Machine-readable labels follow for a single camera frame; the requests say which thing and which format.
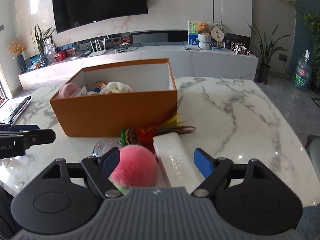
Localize pink green fluffy ball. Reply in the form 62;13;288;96
110;145;157;194

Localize pink pouch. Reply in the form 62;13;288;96
57;83;80;99

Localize crocheted white bunny doll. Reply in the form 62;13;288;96
101;81;132;94

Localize bear plush blue uniform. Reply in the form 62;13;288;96
87;81;107;95

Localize black remote control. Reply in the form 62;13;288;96
6;96;32;124

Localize white long box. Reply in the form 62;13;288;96
153;132;204;193

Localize colourful feather toy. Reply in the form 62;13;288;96
120;96;196;146

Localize glass vase green plant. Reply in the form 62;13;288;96
33;24;55;67

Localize dark vase dried flowers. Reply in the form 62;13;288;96
8;38;27;74

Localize red gift box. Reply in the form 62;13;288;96
54;50;66;62

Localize white wifi router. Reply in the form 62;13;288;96
89;38;106;57

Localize white tv cabinet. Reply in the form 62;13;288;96
17;43;259;91

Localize blue water bottle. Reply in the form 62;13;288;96
293;50;312;91

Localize potted green plant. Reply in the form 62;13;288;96
247;22;291;84

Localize teddy bear in pot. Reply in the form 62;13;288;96
196;22;211;50

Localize painted picture canvas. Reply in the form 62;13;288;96
188;21;199;45

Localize round paper fan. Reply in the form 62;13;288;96
210;22;226;48

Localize black television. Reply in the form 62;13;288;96
52;0;148;33

